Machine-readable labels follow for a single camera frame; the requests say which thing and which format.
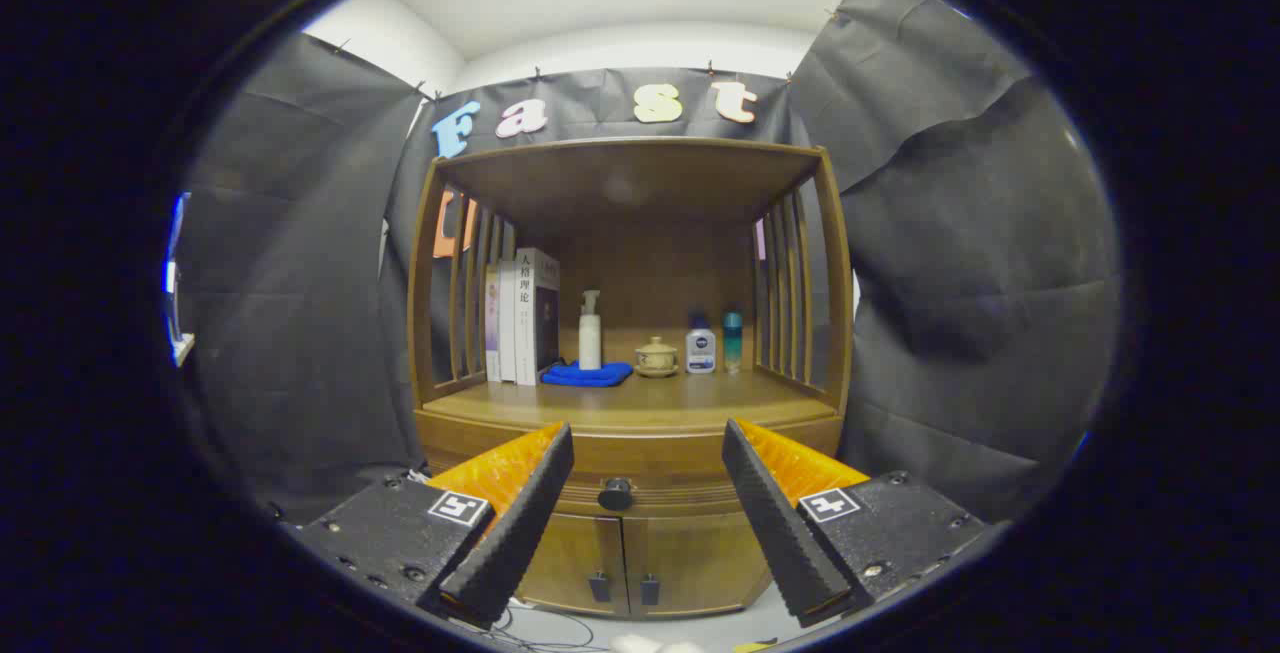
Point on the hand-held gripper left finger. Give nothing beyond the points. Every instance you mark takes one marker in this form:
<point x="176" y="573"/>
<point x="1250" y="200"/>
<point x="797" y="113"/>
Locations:
<point x="520" y="533"/>

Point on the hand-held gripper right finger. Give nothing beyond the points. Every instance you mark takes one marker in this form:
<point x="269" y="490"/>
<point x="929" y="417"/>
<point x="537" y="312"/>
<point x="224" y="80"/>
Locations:
<point x="780" y="533"/>

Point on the black round drawer knob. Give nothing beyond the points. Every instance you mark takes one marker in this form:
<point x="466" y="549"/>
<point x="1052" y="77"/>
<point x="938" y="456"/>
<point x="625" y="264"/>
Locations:
<point x="616" y="494"/>

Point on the wooden drawer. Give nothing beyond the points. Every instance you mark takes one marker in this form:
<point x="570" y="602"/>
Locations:
<point x="640" y="453"/>

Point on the wooden cabinet door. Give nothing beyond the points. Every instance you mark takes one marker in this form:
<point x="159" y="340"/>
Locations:
<point x="570" y="563"/>
<point x="700" y="558"/>

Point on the wooden countertop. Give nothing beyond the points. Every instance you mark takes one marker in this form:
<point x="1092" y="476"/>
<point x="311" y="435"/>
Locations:
<point x="690" y="398"/>

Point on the wooden cabinet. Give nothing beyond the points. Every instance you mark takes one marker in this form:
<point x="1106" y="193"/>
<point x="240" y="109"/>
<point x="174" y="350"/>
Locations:
<point x="640" y="203"/>

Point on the blue folded cloth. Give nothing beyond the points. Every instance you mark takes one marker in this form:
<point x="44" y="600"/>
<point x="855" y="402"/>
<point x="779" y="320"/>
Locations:
<point x="585" y="375"/>

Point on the teal slim bottle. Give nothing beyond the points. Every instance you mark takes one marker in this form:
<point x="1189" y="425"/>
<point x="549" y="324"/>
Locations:
<point x="733" y="343"/>

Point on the white lotion bottle blue cap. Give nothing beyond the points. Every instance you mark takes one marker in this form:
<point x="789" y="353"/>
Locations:
<point x="701" y="348"/>

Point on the white pump bottle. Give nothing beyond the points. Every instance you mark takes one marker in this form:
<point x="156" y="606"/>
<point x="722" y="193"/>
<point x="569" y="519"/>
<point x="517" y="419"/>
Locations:
<point x="590" y="343"/>

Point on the thin white book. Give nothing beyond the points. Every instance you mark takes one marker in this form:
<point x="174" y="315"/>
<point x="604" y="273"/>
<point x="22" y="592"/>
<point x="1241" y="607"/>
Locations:
<point x="507" y="328"/>

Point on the thin purple-spined book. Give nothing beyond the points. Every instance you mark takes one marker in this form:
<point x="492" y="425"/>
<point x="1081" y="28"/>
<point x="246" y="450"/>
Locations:
<point x="492" y="328"/>

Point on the beige lidded teacup with saucer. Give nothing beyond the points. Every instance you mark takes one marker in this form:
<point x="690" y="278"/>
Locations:
<point x="657" y="357"/>

